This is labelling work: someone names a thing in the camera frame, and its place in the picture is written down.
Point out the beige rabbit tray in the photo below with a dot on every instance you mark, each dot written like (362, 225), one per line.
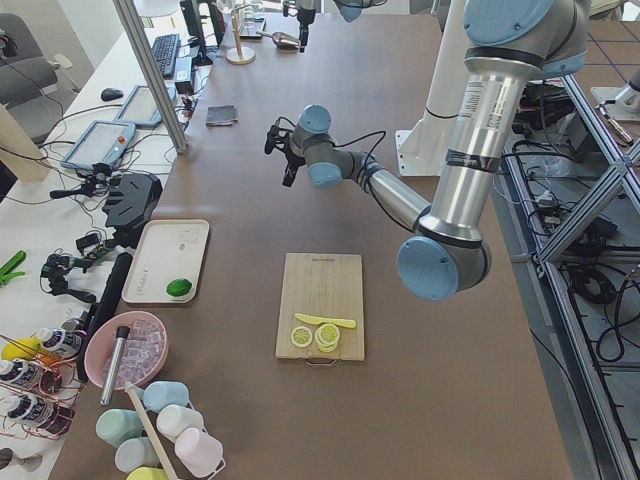
(168, 249)

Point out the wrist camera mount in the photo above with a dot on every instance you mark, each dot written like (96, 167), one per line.
(278, 135)

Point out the green lime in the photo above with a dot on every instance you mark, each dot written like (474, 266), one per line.
(178, 287)

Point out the grey office chair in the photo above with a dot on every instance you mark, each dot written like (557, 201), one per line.
(35, 90)

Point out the steel muddler tube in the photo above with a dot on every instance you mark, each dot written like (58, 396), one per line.
(122, 334)

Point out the black cylinder tube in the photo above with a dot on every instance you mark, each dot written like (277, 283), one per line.
(105, 309)

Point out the black computer mouse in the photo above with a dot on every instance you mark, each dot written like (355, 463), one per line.
(110, 94)

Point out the pastel yellow cup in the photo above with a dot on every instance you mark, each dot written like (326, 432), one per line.
(147, 473)

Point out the stacked lemon slices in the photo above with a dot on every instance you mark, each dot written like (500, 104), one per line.
(327, 337)

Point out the black power adapter box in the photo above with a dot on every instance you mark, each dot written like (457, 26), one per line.
(184, 75)

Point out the pastel white cup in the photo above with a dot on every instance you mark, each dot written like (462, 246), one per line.
(173, 420)

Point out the blue teach pendant far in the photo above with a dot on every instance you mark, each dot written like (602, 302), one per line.
(140, 109)

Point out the pastel blue cup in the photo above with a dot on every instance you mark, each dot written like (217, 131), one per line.
(160, 394)

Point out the copper wire bottle rack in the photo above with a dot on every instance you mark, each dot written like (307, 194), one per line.
(39, 384)

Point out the lemon slice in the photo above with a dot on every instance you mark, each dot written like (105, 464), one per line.
(301, 336)

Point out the pastel pink cup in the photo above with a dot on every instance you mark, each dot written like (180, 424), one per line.
(200, 452)

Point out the bamboo cutting board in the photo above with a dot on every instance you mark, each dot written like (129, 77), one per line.
(322, 285)

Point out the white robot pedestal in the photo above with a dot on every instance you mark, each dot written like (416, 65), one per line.
(421, 151)

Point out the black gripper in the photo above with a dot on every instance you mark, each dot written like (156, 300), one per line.
(303, 21)
(293, 161)

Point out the black tray with wood inlay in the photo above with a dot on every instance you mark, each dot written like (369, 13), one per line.
(250, 28)

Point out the pastel green cup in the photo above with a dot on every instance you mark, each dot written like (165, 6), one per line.
(115, 426)

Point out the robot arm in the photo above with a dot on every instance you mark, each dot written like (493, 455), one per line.
(349, 10)
(506, 45)

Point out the black monitor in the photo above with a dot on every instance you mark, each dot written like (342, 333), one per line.
(199, 52)

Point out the yellow plastic knife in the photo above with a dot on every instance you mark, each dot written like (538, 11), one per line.
(318, 320)

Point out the aluminium frame post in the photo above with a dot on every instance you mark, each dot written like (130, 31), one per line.
(134, 29)

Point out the blue teach pendant near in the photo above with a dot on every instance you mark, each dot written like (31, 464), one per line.
(104, 142)

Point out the steel scoop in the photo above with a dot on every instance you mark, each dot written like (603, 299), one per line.
(281, 40)

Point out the wooden cup rack pole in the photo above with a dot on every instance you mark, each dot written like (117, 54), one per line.
(165, 461)

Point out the grey folded cloth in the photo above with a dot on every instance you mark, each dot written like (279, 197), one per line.
(223, 115)

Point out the pink bowl of ice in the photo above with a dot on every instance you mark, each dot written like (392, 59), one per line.
(145, 349)

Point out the blue teach pendant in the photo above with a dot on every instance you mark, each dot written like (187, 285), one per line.
(140, 109)
(104, 142)

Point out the black keyboard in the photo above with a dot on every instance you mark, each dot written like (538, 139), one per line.
(165, 49)

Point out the green clamp tool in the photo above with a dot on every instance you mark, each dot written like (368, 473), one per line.
(9, 270)

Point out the pastel grey cup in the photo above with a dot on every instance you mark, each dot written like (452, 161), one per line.
(135, 453)

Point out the wooden stand with round base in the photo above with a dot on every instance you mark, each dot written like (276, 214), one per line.
(239, 54)

